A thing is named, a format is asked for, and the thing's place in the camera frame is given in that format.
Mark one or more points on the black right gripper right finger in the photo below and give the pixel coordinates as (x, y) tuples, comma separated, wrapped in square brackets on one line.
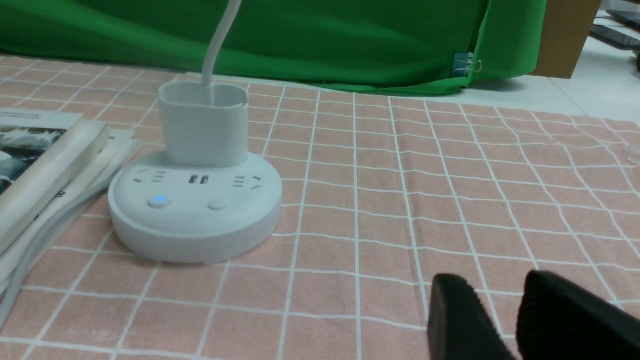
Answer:
[(560, 320)]

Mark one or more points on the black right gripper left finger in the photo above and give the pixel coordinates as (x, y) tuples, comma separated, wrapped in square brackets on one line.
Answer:
[(459, 327)]

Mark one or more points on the white desk lamp with sockets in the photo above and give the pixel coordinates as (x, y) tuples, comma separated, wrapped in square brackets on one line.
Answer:
[(204, 199)]

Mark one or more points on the pink checkered tablecloth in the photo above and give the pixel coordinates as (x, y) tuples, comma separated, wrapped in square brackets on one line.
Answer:
[(380, 195)]

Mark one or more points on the metal binder clip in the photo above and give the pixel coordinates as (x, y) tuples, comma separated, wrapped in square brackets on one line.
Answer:
[(464, 64)]

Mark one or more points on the green backdrop cloth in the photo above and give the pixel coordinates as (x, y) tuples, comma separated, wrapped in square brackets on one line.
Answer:
[(382, 47)]

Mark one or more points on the dark object on floor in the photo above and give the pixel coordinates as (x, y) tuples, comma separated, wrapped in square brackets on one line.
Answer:
[(618, 29)]

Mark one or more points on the brown cardboard board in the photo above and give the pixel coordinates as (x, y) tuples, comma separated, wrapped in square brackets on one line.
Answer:
[(566, 26)]

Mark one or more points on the middle white book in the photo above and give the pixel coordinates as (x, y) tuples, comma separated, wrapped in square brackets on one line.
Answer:
[(120, 148)]

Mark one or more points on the white book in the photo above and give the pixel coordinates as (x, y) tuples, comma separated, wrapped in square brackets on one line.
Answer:
[(50, 232), (120, 148)]

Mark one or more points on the bottom white book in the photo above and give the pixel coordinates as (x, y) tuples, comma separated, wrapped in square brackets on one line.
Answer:
[(50, 232)]

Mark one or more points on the top self-driving textbook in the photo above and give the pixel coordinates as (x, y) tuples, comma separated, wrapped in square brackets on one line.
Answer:
[(41, 153)]

